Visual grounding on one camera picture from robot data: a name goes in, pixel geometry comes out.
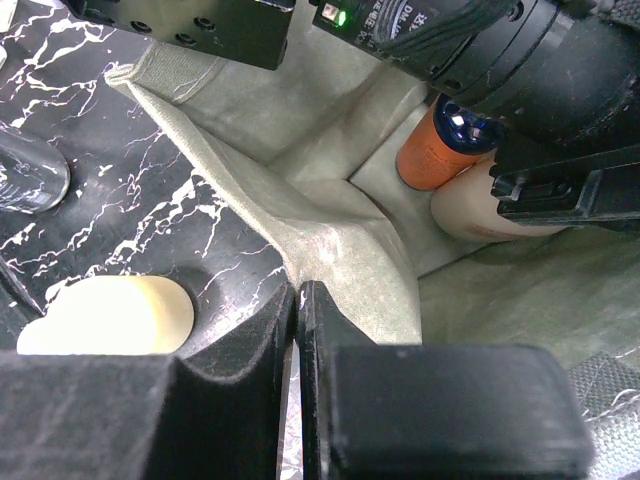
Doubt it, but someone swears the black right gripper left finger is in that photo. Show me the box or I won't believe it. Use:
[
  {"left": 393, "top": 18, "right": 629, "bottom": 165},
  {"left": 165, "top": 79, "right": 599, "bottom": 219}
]
[{"left": 1, "top": 284, "right": 295, "bottom": 479}]

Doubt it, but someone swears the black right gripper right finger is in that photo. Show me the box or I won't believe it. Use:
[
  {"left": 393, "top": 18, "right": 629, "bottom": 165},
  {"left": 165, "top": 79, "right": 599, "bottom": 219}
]
[{"left": 297, "top": 281, "right": 595, "bottom": 479}]

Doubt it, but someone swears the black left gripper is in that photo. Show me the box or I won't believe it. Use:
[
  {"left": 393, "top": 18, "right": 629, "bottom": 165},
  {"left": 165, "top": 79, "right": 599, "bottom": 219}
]
[{"left": 490, "top": 145, "right": 639, "bottom": 233}]

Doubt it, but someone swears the yellow round pump bottle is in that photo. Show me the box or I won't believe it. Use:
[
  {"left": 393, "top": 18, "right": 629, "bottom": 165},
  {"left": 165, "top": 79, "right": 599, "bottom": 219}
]
[{"left": 16, "top": 275, "right": 195, "bottom": 356}]

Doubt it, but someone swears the brown pump bottle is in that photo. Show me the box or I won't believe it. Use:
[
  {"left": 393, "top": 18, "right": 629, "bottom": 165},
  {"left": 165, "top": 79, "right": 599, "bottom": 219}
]
[{"left": 430, "top": 154, "right": 564, "bottom": 243}]

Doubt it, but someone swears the orange blue pump bottle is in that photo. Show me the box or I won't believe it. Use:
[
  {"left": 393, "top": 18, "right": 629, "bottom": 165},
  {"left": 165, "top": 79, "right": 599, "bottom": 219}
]
[{"left": 396, "top": 94, "right": 505, "bottom": 191}]

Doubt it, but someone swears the small silver cap bottle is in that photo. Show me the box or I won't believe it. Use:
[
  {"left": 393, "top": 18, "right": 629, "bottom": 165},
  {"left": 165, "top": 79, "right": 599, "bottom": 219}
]
[{"left": 1, "top": 126, "right": 71, "bottom": 214}]

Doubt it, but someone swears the green canvas bag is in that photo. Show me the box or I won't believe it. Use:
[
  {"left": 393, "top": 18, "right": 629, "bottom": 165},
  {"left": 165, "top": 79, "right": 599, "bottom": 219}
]
[{"left": 102, "top": 19, "right": 640, "bottom": 480}]

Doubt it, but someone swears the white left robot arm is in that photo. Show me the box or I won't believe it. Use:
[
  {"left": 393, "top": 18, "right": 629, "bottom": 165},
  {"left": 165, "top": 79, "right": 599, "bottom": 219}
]
[{"left": 68, "top": 1, "right": 639, "bottom": 232}]

